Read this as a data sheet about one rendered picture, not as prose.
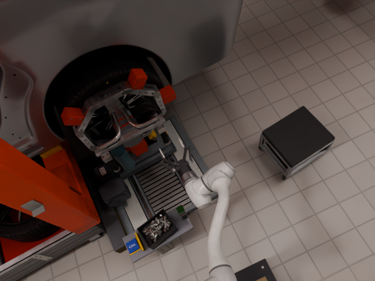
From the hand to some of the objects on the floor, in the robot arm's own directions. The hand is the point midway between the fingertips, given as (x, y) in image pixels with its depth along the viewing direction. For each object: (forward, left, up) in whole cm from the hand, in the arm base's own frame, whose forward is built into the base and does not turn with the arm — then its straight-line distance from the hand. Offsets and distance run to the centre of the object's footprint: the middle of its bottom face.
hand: (170, 146), depth 183 cm
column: (-26, +42, -81) cm, 95 cm away
